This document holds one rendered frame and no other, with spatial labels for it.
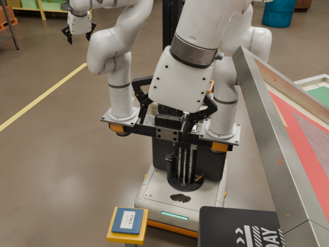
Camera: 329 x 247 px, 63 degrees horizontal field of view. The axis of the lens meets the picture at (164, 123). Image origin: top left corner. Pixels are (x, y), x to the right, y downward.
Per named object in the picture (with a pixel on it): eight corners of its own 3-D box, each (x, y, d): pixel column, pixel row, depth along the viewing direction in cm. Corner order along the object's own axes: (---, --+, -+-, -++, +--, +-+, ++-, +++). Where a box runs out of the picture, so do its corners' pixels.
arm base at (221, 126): (208, 115, 120) (212, 85, 111) (237, 120, 117) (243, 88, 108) (202, 136, 108) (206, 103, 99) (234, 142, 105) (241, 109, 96)
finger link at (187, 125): (208, 107, 53) (196, 132, 57) (193, 103, 53) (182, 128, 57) (209, 116, 51) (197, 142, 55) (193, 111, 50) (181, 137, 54)
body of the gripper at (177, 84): (219, 51, 49) (197, 101, 55) (166, 33, 48) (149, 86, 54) (223, 68, 42) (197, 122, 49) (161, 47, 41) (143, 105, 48)
